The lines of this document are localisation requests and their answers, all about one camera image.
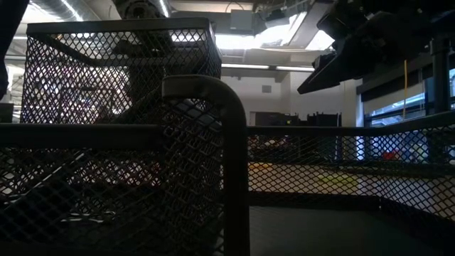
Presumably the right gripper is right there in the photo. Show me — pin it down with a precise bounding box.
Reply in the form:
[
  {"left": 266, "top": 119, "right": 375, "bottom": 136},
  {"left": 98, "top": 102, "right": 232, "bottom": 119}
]
[{"left": 297, "top": 10, "right": 432, "bottom": 95}]

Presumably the black mesh desk organizer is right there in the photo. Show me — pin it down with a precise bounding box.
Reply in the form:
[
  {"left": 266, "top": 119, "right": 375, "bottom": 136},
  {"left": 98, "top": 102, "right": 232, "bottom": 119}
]
[{"left": 0, "top": 17, "right": 455, "bottom": 256}]

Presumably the black equipment rack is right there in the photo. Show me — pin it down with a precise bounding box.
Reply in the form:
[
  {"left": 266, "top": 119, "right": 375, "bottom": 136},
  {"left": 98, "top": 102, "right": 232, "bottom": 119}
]
[{"left": 248, "top": 110, "right": 342, "bottom": 127}]

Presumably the long fluorescent light strip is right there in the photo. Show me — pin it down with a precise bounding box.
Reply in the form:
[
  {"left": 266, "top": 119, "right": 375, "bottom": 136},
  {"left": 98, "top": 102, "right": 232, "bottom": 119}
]
[{"left": 220, "top": 63, "right": 316, "bottom": 72}]

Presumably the large window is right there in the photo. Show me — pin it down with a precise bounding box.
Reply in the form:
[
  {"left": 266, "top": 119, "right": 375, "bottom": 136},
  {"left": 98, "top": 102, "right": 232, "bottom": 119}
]
[{"left": 362, "top": 67, "right": 455, "bottom": 127}]

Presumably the grey ventilation box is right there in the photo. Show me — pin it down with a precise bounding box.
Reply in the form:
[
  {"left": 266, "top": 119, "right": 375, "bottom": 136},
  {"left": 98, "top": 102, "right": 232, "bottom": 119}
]
[{"left": 230, "top": 9, "right": 254, "bottom": 31}]

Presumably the black monitor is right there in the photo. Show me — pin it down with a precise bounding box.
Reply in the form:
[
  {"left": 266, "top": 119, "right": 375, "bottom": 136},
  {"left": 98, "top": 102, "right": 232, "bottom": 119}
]
[{"left": 0, "top": 102, "right": 14, "bottom": 124}]

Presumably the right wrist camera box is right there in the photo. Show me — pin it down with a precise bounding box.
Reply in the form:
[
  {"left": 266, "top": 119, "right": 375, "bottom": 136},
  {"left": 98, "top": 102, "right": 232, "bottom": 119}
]
[{"left": 316, "top": 0, "right": 370, "bottom": 42}]

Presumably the black aluminium rig frame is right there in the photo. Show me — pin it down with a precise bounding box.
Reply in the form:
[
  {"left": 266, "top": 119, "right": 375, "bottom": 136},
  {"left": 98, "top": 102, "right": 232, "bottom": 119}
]
[{"left": 428, "top": 33, "right": 453, "bottom": 168}]

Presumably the silver ribbed ventilation duct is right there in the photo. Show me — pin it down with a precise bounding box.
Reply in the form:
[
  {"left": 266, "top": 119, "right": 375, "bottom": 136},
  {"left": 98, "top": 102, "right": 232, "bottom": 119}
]
[{"left": 30, "top": 0, "right": 120, "bottom": 22}]

